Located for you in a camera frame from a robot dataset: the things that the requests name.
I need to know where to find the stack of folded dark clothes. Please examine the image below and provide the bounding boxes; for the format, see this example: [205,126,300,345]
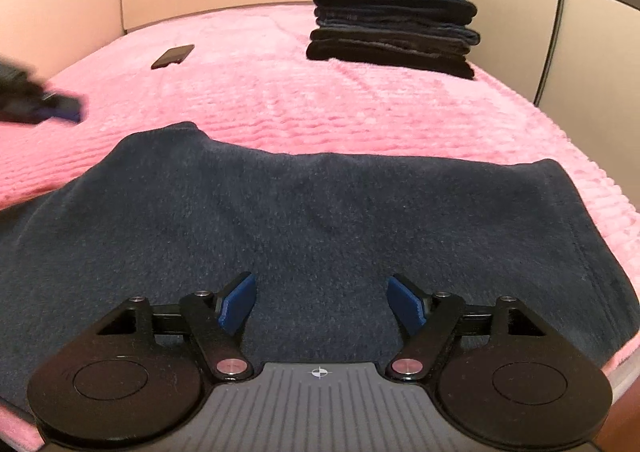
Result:
[306,0,480,80]

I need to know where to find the dark navy fleece pants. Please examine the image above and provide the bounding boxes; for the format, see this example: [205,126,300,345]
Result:
[1,123,639,406]

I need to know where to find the pink plush bed blanket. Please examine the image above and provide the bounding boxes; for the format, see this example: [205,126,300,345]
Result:
[1,7,639,451]

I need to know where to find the black smartphone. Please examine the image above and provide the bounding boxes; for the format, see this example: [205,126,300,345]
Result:
[151,45,194,71]

